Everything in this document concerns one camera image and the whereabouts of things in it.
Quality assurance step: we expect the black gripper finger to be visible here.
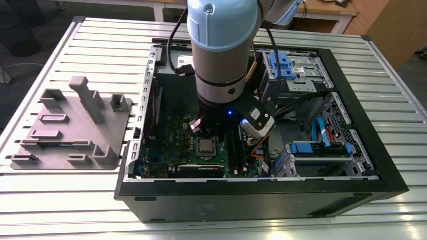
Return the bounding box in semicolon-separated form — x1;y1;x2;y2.
188;119;204;133

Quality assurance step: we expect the metal socket cover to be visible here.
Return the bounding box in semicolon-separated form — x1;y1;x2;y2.
193;134;220;158

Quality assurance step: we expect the silver CPU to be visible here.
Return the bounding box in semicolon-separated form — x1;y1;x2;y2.
197;139;216;154

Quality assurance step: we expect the green motherboard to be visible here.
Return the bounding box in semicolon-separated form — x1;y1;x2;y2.
138;115;265;180

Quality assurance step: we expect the grey power supply unit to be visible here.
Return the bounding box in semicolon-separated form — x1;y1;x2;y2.
154;49;201;118

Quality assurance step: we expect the black RAM slot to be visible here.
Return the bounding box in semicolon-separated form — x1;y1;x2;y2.
238;136;249;174
228;134;240;176

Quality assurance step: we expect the black graphics card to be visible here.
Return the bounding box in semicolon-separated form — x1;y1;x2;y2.
165;163;228;179

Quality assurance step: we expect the hard disk in blue carrier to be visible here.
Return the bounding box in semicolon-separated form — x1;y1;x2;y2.
288;141;354;158

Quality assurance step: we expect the silver drive cage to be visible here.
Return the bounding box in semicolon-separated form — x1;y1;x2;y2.
258;50;334;106

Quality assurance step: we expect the grey parts rack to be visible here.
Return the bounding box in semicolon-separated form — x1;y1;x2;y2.
9;76;134;171

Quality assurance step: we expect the black PC case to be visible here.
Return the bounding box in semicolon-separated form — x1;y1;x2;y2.
111;37;409;224

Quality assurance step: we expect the silver disk bay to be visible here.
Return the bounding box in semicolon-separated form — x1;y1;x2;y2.
269;141;372;179

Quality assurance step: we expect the green RAM stick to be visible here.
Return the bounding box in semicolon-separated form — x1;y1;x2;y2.
35;141;77;148

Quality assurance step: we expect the wooden desk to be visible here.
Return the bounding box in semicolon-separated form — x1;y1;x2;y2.
297;0;360;35

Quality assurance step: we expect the white stand foot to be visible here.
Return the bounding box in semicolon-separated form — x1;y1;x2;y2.
0;63;14;86

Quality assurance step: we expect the dark office chair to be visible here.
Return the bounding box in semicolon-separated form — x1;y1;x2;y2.
0;0;46;58

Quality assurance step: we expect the wooden cabinet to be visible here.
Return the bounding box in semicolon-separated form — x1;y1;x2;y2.
342;0;427;72

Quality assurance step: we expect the orange wire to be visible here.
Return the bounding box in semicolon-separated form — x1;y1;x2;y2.
248;144;266;160

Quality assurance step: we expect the black wire bundle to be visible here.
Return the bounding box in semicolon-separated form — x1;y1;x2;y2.
272;91;330;121

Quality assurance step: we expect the blue flat wire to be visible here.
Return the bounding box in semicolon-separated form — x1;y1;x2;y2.
268;156;286;179

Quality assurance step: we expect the blue plastic drive bracket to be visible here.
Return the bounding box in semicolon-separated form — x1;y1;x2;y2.
266;51;297;80

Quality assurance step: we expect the blue data wire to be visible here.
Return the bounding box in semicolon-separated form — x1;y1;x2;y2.
310;117;334;148

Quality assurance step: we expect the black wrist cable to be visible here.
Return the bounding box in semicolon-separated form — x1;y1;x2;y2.
165;13;194;77
264;27;281;81

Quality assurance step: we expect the white desk frame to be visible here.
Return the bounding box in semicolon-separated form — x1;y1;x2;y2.
45;0;188;23

